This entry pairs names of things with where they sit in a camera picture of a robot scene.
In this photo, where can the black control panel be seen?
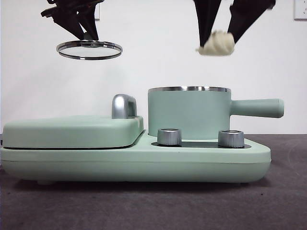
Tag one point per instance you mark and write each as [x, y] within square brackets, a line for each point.
[199, 144]

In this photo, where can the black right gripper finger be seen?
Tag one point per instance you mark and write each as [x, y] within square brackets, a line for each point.
[247, 16]
[206, 16]

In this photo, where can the twisted bun with green specks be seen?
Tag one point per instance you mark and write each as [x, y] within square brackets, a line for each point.
[218, 44]

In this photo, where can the silver control knob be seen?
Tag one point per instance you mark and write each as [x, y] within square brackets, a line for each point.
[230, 139]
[169, 137]

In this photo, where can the white wall socket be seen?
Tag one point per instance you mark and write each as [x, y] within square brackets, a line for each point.
[301, 9]
[97, 13]

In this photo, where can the mint green breakfast machine base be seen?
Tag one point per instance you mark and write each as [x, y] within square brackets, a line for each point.
[144, 165]

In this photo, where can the mint green grill lid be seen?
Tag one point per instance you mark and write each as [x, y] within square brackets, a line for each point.
[72, 131]

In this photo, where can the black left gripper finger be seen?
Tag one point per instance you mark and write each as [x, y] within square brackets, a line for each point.
[91, 22]
[72, 25]

